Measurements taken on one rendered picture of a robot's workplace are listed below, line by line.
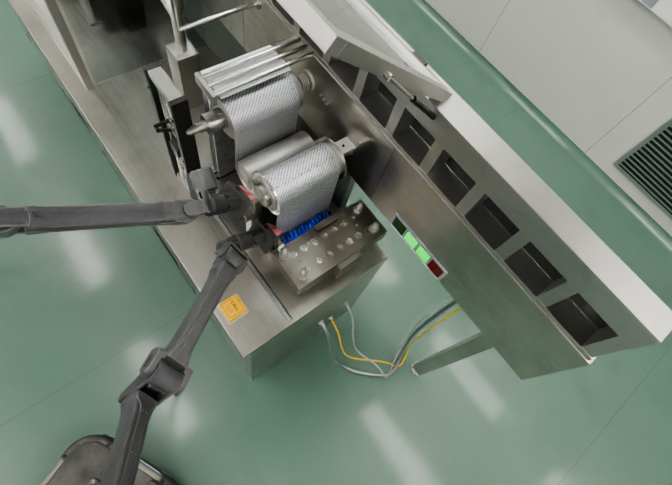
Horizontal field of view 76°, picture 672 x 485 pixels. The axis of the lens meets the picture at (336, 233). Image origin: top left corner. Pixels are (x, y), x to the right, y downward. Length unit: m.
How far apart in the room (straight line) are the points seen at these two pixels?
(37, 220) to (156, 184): 0.75
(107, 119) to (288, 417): 1.63
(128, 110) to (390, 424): 1.96
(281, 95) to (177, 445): 1.73
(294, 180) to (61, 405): 1.72
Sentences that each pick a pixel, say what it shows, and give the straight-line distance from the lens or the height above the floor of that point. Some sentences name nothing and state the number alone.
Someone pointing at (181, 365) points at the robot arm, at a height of 1.27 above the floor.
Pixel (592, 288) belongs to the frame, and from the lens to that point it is 1.09.
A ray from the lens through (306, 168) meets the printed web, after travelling 1.32.
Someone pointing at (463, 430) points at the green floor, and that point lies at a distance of 2.65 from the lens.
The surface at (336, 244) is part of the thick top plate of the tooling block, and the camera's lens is 1.52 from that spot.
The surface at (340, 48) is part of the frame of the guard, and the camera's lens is 0.66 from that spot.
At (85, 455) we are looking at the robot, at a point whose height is 0.24.
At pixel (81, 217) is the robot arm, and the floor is 1.46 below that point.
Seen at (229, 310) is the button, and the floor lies 0.92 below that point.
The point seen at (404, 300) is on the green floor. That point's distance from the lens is 2.65.
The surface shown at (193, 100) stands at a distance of 1.96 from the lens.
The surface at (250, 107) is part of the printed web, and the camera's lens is 1.34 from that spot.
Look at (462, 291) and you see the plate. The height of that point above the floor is 1.21.
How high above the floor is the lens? 2.40
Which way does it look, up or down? 63 degrees down
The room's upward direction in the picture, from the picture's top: 22 degrees clockwise
